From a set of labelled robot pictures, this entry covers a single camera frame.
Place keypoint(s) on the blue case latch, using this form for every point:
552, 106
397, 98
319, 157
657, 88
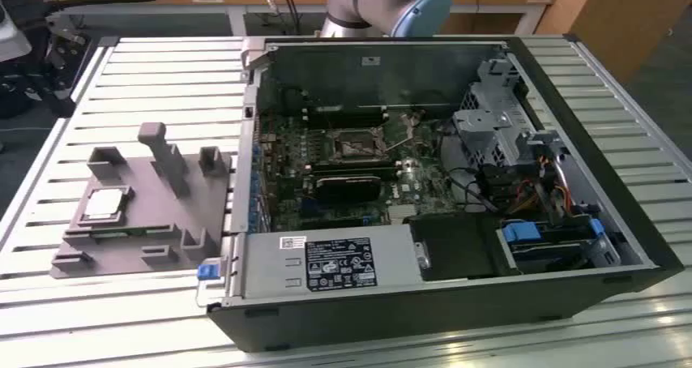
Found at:
209, 272

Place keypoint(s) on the silver metal drive cage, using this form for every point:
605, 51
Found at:
481, 125

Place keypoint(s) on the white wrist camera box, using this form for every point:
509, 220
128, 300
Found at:
13, 31

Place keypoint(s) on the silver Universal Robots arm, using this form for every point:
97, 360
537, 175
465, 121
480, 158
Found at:
356, 3

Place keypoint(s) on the CPU socket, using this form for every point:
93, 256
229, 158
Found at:
356, 145

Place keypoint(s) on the black open PC case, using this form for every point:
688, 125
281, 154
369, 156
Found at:
379, 323

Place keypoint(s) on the grey parts rack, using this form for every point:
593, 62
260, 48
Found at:
156, 222

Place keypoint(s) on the grey power supply unit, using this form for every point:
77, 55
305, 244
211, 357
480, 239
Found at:
264, 262

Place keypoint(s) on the blue disk carrier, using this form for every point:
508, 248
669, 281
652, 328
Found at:
520, 233

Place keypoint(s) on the black plastic shroud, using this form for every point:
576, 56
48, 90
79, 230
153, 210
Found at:
459, 246

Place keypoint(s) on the green motherboard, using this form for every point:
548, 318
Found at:
427, 181

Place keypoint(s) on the silver CPU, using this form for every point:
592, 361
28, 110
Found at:
107, 202

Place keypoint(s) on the black power supply label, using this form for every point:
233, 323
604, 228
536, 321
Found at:
340, 264

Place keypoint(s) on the silver chipset heatsink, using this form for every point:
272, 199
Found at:
404, 214

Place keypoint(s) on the black graphics card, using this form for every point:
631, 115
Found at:
348, 189

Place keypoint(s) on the wooden cabinet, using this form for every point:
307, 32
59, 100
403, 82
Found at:
621, 19

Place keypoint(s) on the black RAM slots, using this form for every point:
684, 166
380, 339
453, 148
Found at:
345, 116
351, 169

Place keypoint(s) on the small blue clip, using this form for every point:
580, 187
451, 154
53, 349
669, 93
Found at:
596, 227

